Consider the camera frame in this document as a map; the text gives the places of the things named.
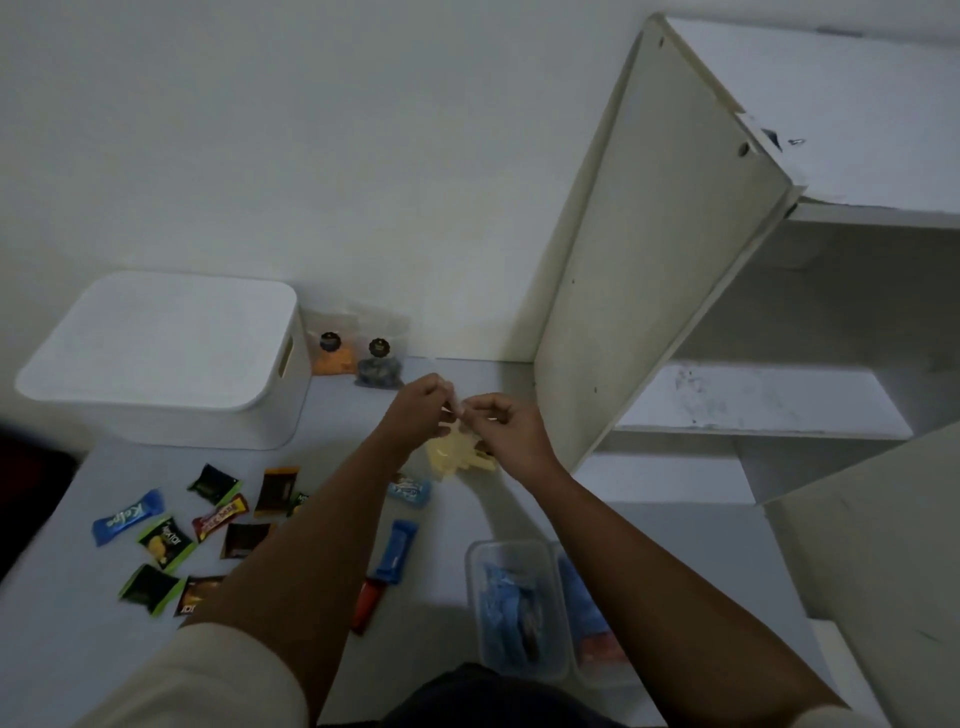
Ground person's right forearm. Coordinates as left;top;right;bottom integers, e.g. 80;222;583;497
524;464;849;728

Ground blue twist-end candy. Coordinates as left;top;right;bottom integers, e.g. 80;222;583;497
91;488;166;547

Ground white lidded storage box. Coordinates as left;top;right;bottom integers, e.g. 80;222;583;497
14;271;313;451

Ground small light blue packet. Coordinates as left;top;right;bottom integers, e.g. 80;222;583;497
387;476;434;509

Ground person's left hand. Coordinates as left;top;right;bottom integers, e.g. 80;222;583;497
372;372;460;466

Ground clear bag of orange snacks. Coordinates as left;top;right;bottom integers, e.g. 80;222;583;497
307;307;361;376

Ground person's right hand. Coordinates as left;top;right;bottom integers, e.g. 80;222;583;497
461;392;565;493

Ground clear plastic container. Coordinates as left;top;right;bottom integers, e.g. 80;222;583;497
464;539;575;682
551;541;639;688

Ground orange red candy bar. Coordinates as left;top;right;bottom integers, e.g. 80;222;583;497
350;577;389;637

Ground clear bag of dark snacks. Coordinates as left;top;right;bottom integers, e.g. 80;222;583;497
352;307;410;391

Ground small red snack packet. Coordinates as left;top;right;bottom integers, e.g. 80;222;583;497
577;633;628;669

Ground person's black shorts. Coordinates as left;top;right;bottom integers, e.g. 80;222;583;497
322;663;624;728

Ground long blue candy bar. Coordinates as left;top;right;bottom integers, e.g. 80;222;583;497
372;519;420;585

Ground white low block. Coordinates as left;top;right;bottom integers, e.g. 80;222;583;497
809;620;892;728

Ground dark red blanket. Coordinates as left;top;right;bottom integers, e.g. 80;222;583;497
0;427;80;579

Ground person's left forearm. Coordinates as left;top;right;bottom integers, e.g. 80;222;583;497
179;442;410;714

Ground bag of yellow sticks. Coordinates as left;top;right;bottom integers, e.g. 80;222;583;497
423;419;498;479

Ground cluster of dark candy packets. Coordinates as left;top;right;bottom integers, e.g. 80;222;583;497
118;463;310;620

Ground person's white shirt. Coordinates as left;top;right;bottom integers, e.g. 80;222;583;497
74;622;871;728

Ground red yellow candy bar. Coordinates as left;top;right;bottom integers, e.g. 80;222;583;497
191;493;250;543

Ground white shelf cabinet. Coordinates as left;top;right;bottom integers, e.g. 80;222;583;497
533;13;960;511

